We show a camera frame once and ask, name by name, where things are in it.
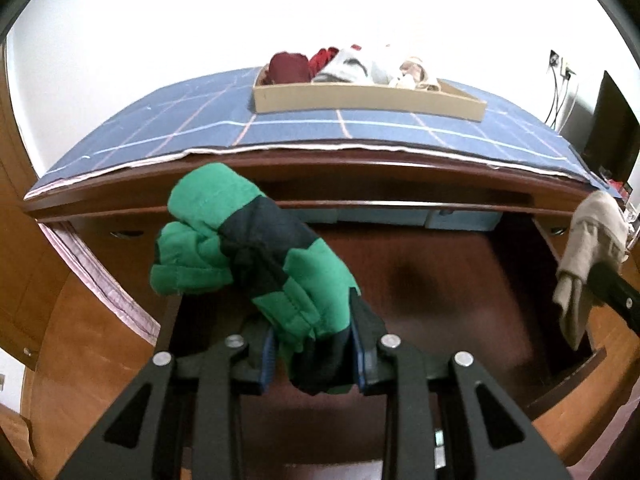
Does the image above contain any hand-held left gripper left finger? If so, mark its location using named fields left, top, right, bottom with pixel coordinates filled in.
left=55, top=320, right=278, bottom=480

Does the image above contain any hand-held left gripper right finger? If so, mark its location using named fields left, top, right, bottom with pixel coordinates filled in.
left=348, top=290, right=573, bottom=480

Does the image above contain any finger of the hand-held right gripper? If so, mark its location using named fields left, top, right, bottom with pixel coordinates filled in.
left=587, top=262, right=640, bottom=336

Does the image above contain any beige sock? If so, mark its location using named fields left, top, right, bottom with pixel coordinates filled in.
left=552, top=191, right=630, bottom=350

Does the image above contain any green and navy striped sock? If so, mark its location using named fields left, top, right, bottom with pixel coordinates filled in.
left=150, top=162, right=362, bottom=396

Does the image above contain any wooden desk drawer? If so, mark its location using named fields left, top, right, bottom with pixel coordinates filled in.
left=152, top=200, right=608, bottom=480

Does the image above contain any shallow cardboard tray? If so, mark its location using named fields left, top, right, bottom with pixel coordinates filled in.
left=250, top=62, right=488, bottom=123

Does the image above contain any light grey underwear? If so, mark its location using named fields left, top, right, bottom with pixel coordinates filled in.
left=312, top=49, right=376, bottom=84

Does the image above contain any patterned beige underwear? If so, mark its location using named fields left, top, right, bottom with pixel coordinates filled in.
left=397, top=56, right=442, bottom=92

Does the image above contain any cream white underwear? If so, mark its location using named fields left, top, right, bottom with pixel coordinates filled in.
left=367, top=45, right=406, bottom=86

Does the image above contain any maroon rolled underwear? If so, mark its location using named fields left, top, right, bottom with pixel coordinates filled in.
left=267, top=51, right=311, bottom=86

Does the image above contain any red and white plastic bag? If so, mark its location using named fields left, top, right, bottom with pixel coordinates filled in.
left=600, top=170, right=640, bottom=241

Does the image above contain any black monitor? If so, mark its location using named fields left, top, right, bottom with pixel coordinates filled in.
left=582, top=70, right=640, bottom=183

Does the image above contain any pink underlay cloth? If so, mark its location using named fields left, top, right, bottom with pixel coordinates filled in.
left=39, top=222, right=162, bottom=347

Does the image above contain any brown wooden desk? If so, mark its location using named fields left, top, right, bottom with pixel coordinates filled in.
left=20, top=147, right=640, bottom=480

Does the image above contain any blue checked tablecloth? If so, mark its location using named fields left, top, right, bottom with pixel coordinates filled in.
left=25, top=66, right=608, bottom=200

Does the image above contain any brown wooden panel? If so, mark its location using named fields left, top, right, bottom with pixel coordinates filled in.
left=0, top=35, right=71, bottom=371

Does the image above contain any white power cable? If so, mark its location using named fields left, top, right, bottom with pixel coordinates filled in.
left=559, top=77, right=582, bottom=132

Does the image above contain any black power cable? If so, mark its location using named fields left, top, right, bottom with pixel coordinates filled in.
left=549, top=67, right=564, bottom=127

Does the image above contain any white wall socket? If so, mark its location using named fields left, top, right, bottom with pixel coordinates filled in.
left=547, top=50, right=576, bottom=81

